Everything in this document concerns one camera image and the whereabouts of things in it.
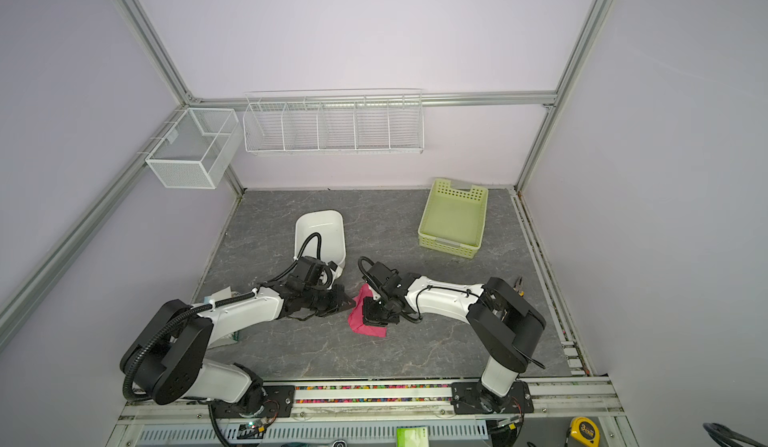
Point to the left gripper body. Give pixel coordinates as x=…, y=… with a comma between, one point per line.
x=322, y=300

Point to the pink paper napkin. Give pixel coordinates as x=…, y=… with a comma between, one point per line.
x=356, y=319

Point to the green box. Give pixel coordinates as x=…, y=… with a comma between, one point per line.
x=412, y=436

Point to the tissue pack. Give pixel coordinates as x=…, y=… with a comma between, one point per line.
x=231, y=338

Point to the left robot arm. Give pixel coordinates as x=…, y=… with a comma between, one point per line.
x=168, y=360

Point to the green plastic basket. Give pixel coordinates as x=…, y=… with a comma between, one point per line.
x=453, y=220

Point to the yellow tape measure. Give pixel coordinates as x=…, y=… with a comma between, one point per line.
x=583, y=432

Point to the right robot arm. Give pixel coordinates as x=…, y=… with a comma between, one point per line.
x=506, y=324

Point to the white plastic tub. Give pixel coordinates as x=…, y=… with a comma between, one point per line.
x=321, y=234

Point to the yellow blue tool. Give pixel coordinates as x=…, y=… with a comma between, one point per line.
x=518, y=286

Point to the white mesh box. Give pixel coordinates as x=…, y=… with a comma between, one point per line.
x=197, y=149

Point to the white wire shelf basket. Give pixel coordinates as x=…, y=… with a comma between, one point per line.
x=334, y=121

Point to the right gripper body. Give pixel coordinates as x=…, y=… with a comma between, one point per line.
x=378, y=312

